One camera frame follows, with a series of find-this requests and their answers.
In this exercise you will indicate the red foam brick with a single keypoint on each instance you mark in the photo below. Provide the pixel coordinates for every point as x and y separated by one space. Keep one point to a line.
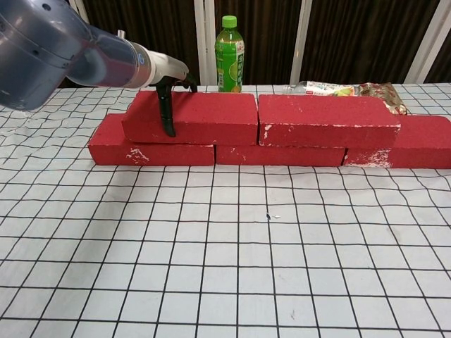
282 156
423 141
109 151
334 119
211 116

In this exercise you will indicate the white black checkered tablecloth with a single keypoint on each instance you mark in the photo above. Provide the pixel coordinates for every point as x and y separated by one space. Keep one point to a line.
246 274

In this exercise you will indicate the green tea bottle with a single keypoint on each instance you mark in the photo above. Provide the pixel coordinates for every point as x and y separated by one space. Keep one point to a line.
229 63

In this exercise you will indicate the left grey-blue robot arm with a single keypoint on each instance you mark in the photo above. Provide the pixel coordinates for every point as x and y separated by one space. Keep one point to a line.
53 45

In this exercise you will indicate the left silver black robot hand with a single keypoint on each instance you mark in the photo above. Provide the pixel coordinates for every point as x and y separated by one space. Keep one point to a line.
169 70

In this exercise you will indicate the gold foil snack packet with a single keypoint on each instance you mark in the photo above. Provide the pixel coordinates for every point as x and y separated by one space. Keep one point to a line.
391 98

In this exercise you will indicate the clear plastic bottle fruit label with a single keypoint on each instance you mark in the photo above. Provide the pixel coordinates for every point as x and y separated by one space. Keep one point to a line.
324 89

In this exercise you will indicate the white screen frame post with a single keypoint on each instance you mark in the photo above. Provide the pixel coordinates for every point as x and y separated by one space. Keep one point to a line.
204 42
78 6
301 42
428 42

